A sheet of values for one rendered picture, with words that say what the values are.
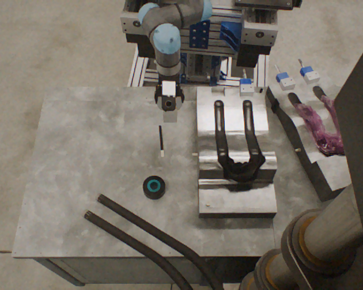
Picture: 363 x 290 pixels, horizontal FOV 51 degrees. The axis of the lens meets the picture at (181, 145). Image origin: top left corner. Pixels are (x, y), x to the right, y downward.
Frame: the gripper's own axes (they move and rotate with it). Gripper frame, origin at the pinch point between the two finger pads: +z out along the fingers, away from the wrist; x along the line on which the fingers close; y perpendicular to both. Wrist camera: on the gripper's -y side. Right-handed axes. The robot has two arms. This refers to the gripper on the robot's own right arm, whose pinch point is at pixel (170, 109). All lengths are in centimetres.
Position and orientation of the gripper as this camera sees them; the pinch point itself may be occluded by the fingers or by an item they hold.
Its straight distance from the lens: 137.5
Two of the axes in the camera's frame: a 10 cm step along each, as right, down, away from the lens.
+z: 0.0, 4.8, 8.8
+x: -10.0, 0.0, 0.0
